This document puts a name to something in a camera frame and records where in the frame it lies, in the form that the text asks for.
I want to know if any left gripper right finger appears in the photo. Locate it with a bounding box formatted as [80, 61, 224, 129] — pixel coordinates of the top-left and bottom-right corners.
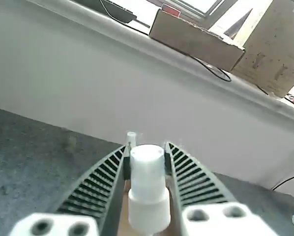
[163, 141, 278, 236]

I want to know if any large cardboard box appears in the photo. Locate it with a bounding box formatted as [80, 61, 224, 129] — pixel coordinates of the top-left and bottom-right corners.
[208, 0, 294, 98]

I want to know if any black cable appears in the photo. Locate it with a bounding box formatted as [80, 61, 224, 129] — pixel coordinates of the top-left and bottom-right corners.
[270, 171, 294, 191]
[191, 56, 233, 82]

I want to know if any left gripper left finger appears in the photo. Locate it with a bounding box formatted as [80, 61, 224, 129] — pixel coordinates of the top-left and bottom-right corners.
[8, 145, 128, 236]

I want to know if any flat cardboard box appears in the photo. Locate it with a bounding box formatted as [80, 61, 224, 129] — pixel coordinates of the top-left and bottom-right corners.
[148, 8, 246, 72]

